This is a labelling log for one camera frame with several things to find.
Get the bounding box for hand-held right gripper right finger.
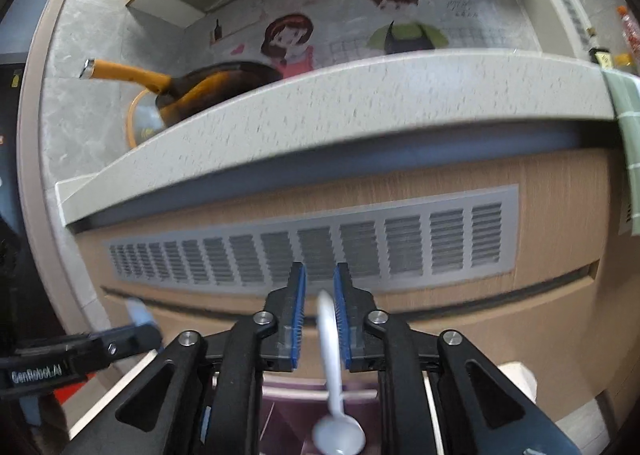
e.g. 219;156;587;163
333;263;583;455

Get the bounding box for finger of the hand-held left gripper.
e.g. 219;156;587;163
101;323;162;364

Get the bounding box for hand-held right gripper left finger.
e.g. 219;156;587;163
64;262;307;455

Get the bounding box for blue-grey plastic spoon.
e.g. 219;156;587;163
125;298;157;332

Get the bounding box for white plastic spoon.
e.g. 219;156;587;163
312;290;365;455

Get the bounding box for maroon plastic utensil holder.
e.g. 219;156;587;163
252;372;386;455

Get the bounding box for red floor mat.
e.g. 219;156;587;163
50;375;101;406

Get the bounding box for grey vent grille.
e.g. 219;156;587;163
102;184;520;295

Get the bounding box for wooden counter cabinet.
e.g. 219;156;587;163
75;148;631;436

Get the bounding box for glass lid yellow rim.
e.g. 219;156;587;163
125;88;173;150

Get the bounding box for speckled stone kitchen counter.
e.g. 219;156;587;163
55;48;618;228

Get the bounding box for green checked towel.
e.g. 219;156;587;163
601;69;640;237

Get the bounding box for condiment bottles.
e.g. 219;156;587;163
617;5;640;72

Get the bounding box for black pan yellow handle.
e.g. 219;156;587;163
80;58;283;128

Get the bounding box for cartoon wall sticker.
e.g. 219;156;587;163
205;0;488;81

